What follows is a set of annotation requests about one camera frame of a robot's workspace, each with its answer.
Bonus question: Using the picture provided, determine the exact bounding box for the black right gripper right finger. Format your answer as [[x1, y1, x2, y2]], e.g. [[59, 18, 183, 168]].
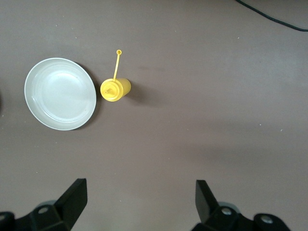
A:
[[195, 180, 292, 231]]

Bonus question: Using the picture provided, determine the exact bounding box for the black cable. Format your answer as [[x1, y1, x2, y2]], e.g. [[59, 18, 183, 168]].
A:
[[234, 0, 308, 32]]

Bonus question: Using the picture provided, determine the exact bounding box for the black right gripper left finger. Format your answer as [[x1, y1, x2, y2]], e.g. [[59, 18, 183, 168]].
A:
[[0, 178, 88, 231]]

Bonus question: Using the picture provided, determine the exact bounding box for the yellow mustard squeeze bottle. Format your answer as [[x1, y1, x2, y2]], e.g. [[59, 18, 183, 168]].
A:
[[100, 49, 132, 103]]

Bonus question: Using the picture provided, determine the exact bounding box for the beige round plate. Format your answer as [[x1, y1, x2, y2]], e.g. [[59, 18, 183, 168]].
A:
[[24, 57, 97, 131]]

